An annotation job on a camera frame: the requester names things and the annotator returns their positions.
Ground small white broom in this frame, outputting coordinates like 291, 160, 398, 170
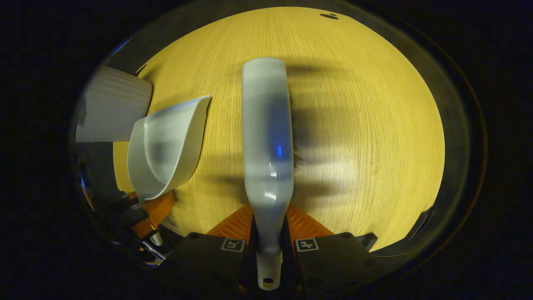
242, 57, 295, 291

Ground white garbage bin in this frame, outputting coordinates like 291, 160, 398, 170
75, 66, 153, 143

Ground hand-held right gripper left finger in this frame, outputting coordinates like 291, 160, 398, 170
175, 204, 256, 293

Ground white dustpan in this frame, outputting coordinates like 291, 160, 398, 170
127, 95, 212, 246

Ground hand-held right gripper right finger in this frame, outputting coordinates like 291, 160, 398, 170
285, 204, 379, 293

